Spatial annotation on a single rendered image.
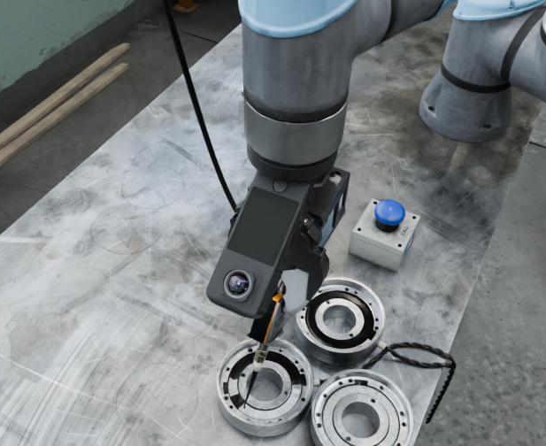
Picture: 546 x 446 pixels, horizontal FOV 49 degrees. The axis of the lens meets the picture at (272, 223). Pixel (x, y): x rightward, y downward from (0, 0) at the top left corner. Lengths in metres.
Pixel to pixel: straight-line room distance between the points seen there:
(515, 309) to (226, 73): 1.14
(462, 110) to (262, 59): 0.66
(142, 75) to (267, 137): 2.19
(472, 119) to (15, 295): 0.72
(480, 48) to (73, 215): 0.64
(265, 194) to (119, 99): 2.04
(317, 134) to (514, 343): 1.44
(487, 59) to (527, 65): 0.06
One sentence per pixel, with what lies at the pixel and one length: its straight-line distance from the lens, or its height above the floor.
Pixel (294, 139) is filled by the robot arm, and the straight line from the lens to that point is 0.41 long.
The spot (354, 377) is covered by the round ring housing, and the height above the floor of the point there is 0.83.
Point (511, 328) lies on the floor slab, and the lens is 1.83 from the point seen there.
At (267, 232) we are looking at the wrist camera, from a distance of 0.45.
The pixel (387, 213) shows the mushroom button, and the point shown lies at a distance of 0.77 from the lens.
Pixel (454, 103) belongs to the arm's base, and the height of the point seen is 0.86.
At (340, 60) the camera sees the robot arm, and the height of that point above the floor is 1.22.
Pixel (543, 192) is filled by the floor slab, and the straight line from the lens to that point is 2.26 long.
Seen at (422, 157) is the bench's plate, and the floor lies 0.80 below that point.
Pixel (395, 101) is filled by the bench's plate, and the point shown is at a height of 0.80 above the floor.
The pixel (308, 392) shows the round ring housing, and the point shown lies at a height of 0.83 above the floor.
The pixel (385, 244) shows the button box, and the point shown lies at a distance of 0.78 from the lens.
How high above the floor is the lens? 1.42
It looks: 48 degrees down
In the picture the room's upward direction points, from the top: 2 degrees clockwise
